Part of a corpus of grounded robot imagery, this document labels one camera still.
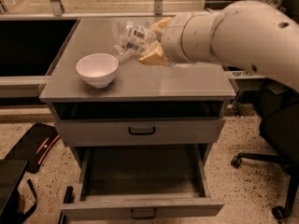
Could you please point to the clear crushed water bottle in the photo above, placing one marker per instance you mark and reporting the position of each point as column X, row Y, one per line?
column 122, row 53

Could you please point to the open grey drawer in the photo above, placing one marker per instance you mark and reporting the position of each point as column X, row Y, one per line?
column 142, row 182

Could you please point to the black office chair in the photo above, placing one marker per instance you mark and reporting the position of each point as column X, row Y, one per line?
column 279, row 108

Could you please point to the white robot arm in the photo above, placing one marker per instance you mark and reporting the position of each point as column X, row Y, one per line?
column 248, row 35

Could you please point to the blue labelled plastic bottle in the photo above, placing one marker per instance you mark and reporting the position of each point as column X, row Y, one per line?
column 135, row 37

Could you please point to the black box with strap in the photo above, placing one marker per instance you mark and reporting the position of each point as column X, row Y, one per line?
column 11, row 173

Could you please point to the black orange bag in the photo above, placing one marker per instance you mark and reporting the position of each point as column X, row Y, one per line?
column 34, row 146

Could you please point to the grey drawer cabinet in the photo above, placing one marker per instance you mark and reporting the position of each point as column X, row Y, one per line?
column 196, row 91

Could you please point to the closed grey drawer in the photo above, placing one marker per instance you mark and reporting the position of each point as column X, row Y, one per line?
column 132, row 132

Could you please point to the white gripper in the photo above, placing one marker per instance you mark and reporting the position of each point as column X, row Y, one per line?
column 172, row 37

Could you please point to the metal rail frame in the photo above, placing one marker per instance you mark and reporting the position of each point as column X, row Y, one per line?
column 93, row 3

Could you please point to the white ceramic bowl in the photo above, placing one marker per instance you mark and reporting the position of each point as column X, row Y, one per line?
column 98, row 69

